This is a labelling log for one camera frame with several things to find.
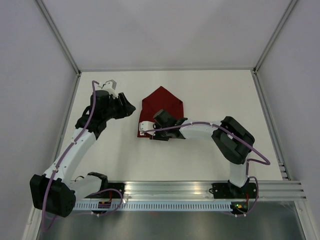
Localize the right aluminium frame post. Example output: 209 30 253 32
251 0 300 75

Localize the aluminium mounting rail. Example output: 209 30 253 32
72 180 308 201

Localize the left aluminium frame post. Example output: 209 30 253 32
34 0 81 77

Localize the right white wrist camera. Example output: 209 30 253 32
138 121 156 136

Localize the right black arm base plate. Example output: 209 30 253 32
208 182 258 200

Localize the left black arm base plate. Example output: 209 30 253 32
104 182 125 200

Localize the dark red cloth napkin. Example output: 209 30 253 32
137 86 187 141

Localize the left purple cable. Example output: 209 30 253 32
41 80 126 232

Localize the white slotted cable duct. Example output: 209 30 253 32
73 200 232 212

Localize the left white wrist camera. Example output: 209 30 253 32
98 79 119 99

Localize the aluminium frame post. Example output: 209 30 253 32
251 0 300 75
34 0 81 77

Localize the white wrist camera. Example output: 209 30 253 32
98 79 119 99
138 121 156 136

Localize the purple cable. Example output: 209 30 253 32
143 121 271 218
41 80 126 232

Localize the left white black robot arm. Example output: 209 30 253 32
29 90 136 218

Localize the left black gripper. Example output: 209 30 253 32
102 92 136 121

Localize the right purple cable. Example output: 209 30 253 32
143 121 271 218

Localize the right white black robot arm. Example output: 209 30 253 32
146 109 255 198

